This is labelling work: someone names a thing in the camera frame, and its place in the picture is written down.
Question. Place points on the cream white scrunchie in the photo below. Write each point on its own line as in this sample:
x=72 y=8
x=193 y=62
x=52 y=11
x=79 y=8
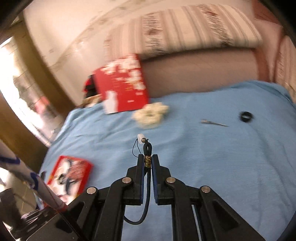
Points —
x=151 y=115

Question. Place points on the silver hair pin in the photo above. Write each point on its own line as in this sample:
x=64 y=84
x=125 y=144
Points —
x=212 y=123

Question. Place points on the right striped floral pillow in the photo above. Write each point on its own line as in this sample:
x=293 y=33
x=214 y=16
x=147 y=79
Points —
x=285 y=66

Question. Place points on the white blue patterned sleeve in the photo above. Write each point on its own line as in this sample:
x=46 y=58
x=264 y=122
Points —
x=16 y=166

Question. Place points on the stained glass window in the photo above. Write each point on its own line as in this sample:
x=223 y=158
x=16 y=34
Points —
x=24 y=97

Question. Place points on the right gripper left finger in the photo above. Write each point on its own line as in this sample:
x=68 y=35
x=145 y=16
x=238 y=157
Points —
x=139 y=181

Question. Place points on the red shallow tray box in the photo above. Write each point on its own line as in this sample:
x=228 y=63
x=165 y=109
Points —
x=69 y=177

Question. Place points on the pile of dark clothes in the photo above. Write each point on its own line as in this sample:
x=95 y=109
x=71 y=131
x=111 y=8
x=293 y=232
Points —
x=92 y=96

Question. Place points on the blue towel bed cover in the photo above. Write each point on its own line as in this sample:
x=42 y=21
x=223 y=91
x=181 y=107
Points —
x=250 y=165

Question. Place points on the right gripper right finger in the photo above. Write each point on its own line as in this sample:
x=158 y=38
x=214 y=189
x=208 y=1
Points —
x=156 y=178

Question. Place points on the long striped floral pillow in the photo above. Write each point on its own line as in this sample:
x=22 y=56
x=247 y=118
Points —
x=194 y=27

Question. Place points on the small black clip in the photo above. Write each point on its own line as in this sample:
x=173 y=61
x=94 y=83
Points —
x=246 y=117

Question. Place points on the brown padded headboard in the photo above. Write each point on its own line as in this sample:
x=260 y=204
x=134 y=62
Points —
x=203 y=70

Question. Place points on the red box lid with cat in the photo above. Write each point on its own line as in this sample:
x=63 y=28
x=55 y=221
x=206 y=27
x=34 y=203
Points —
x=121 y=85

